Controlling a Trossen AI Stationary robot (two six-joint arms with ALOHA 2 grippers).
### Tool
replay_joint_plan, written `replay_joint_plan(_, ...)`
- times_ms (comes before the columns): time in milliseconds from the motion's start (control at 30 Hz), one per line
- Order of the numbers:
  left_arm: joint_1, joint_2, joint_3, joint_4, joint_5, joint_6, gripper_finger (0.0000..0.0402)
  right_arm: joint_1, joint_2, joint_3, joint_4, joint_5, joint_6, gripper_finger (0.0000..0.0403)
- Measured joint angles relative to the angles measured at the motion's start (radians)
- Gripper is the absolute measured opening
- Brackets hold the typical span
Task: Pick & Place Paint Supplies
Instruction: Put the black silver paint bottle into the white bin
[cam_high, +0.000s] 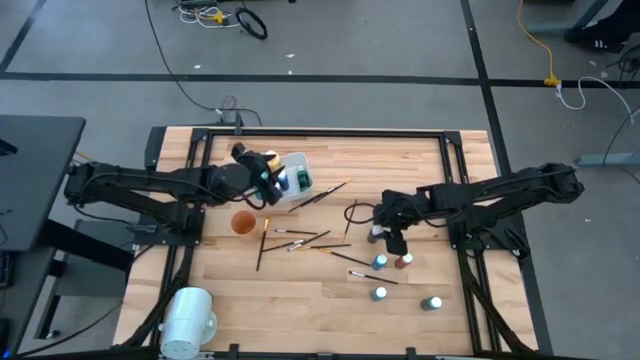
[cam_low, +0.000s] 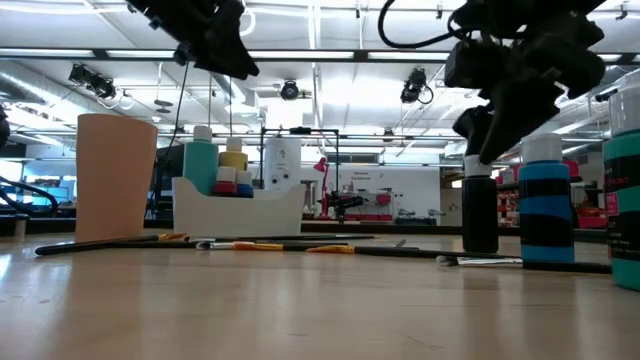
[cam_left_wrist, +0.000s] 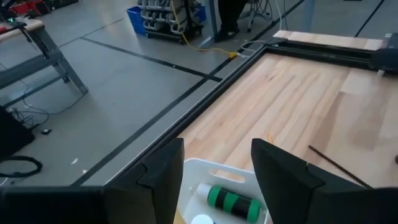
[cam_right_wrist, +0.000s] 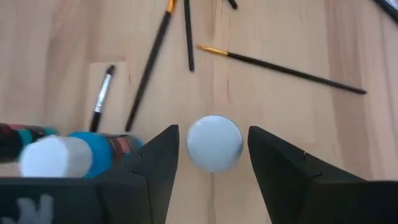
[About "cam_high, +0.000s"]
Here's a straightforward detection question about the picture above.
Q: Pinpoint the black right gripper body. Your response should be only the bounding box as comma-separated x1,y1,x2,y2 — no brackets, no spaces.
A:
377,188,430,257

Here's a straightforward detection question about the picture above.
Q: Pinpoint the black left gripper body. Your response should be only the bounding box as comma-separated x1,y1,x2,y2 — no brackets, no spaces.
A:
231,141,282,207

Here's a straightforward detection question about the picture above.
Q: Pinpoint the white plastic caddy bin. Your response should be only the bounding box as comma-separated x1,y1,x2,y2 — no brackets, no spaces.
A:
272,152,315,204

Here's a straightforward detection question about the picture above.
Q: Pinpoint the long black orange-bristle paintbrush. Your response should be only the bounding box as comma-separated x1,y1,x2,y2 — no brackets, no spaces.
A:
255,217,272,273

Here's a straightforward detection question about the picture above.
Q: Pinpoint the white cylindrical light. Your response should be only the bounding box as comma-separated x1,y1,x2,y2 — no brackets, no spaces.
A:
158,286,219,360

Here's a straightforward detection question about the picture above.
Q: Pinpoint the black stand base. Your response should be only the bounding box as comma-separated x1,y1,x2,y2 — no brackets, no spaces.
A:
34,218,135,341

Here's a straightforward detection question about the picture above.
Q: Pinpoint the grey floor bar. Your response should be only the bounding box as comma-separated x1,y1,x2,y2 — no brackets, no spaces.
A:
573,152,640,168

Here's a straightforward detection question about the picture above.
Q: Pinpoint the black cable coil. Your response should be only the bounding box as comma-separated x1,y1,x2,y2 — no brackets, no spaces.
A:
234,7,269,41

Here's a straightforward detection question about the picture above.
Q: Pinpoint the long black floor cable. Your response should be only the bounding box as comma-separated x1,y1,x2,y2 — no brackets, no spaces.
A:
143,0,264,127

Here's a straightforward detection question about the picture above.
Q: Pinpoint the white yellow cable bundle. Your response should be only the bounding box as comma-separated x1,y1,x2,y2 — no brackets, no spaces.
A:
172,0,242,30

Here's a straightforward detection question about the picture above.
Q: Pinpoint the white floor cable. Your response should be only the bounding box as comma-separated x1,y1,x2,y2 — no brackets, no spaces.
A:
553,75,637,126

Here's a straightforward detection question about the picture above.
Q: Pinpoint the yellow floor cable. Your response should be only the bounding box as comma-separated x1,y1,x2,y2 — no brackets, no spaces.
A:
516,0,564,89

